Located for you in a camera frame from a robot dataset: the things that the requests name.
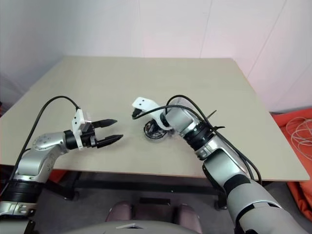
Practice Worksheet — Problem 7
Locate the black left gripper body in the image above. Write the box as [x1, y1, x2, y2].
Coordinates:
[81, 123, 98, 149]

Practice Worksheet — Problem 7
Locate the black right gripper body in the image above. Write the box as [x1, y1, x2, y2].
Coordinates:
[148, 118, 164, 132]

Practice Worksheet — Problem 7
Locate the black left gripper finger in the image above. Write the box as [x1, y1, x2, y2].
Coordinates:
[92, 118, 117, 129]
[97, 134, 124, 149]

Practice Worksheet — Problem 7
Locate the grey round motor rotor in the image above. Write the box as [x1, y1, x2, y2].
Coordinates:
[142, 120, 172, 139]

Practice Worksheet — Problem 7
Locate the orange-red fabric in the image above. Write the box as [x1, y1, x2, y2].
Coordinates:
[49, 170, 68, 184]

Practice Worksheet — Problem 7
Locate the dark maroon rounded shape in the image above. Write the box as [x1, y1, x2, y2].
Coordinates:
[105, 200, 134, 223]
[175, 204, 203, 234]

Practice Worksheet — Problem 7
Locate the silver robot torso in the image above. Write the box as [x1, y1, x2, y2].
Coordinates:
[52, 220, 196, 234]

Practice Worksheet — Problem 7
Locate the orange fabric beanbag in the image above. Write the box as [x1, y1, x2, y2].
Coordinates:
[271, 109, 312, 220]

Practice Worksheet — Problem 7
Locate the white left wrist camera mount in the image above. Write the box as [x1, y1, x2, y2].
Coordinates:
[71, 109, 93, 150]

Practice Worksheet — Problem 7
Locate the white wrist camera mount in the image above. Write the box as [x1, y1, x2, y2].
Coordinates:
[131, 97, 175, 132]
[71, 109, 93, 150]

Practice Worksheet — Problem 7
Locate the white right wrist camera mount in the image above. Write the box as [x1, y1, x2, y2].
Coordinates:
[131, 97, 175, 132]

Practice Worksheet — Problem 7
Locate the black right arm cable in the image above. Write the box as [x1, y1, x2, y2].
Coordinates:
[131, 94, 263, 187]

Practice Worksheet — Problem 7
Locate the black metal table frame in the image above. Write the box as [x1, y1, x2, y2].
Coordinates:
[45, 170, 229, 211]

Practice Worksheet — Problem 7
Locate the black cable tie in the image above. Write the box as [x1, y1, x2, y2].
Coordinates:
[206, 110, 225, 134]

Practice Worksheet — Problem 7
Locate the white coiled cable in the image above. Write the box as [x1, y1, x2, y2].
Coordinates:
[285, 117, 312, 155]

